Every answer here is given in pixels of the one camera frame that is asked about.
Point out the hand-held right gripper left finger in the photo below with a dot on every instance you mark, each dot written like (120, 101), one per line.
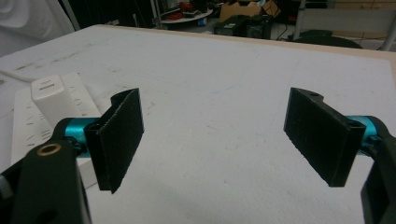
(121, 137)

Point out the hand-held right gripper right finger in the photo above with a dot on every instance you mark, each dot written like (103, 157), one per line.
(320, 137)

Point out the white charger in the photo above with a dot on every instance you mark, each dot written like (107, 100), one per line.
(53, 99)

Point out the white power strip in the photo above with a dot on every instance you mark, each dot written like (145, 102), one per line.
(28, 124)

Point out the black round stool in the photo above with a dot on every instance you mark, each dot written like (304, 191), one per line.
(323, 39)

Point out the black computer tower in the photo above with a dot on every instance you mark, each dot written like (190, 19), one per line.
(229, 26)
(260, 27)

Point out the round white table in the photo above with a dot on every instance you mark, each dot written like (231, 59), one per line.
(186, 15)

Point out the white cloth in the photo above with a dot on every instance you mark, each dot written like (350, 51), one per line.
(28, 25)

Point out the cardboard box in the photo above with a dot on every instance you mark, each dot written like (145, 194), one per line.
(239, 8)

